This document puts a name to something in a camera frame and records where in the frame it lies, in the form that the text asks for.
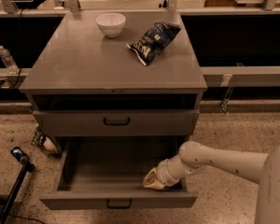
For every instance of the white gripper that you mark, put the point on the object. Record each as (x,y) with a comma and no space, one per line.
(163,172)

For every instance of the grey drawer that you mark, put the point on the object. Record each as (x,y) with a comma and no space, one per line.
(117,122)
(108,173)

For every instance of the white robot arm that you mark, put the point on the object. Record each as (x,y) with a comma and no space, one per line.
(260,168)

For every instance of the grey top drawer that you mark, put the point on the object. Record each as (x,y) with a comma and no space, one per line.
(117,122)

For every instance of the grey drawer cabinet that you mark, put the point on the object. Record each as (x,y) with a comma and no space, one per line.
(82,70)

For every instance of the dark blue chip bag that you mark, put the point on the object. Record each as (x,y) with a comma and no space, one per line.
(154,41)

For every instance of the black tripod pole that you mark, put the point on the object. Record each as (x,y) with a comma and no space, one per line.
(26,167)

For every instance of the blue soda can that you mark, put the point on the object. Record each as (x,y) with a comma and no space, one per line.
(20,156)

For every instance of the white bowl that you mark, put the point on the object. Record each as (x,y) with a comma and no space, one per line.
(111,24)

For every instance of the clear plastic water bottle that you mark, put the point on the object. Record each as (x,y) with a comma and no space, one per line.
(8,61)

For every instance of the wire basket with white object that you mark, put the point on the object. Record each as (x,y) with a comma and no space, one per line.
(44,144)

